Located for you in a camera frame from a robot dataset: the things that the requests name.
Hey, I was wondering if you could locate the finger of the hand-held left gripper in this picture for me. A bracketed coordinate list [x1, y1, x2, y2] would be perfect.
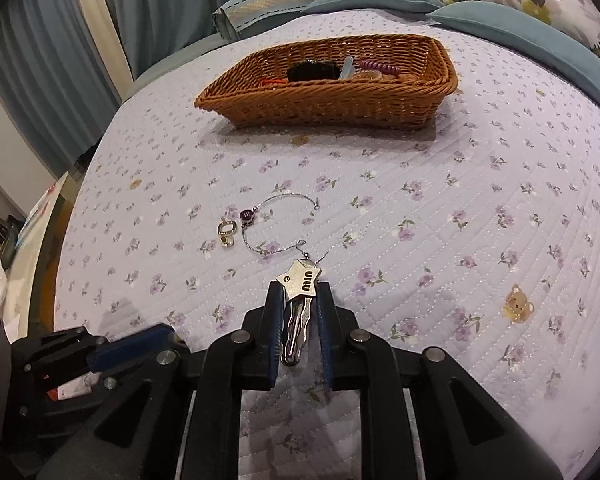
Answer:
[17, 375, 123, 443]
[10, 323, 191, 377]

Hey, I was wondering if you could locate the gold ring clasp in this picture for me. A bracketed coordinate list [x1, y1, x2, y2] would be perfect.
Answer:
[216, 219, 238, 250]

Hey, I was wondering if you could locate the blue pillow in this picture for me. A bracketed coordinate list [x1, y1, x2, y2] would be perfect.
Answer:
[426, 1, 600, 123]
[301, 0, 445, 17]

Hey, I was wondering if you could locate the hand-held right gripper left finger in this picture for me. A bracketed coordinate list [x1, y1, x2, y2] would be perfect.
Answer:
[35, 281, 284, 480]

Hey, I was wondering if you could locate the black wristwatch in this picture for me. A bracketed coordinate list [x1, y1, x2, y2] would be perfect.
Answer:
[285, 59, 344, 84]

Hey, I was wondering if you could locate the white side table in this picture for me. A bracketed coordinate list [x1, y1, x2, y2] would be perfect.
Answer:
[15, 170, 83, 281]

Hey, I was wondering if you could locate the brown wicker basket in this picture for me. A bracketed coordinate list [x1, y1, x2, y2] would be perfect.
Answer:
[194, 34, 459, 131]

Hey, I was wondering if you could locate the cream curtain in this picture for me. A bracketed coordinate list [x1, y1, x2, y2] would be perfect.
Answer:
[69, 0, 136, 83]

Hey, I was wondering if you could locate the silver chain purple pendant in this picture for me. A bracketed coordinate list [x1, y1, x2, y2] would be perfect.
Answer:
[237, 194, 322, 262]

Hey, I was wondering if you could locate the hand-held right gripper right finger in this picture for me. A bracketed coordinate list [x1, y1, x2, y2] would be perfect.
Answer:
[317, 282, 566, 480]

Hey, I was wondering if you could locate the blue curtain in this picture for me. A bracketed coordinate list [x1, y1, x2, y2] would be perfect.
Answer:
[0, 0, 123, 161]
[92, 0, 341, 78]

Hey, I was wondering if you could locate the silver star hair clip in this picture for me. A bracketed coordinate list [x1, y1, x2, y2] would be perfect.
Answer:
[279, 258, 324, 367]

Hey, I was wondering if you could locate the purple bead bracelet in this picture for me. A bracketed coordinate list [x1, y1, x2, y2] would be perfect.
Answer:
[355, 59, 397, 76]

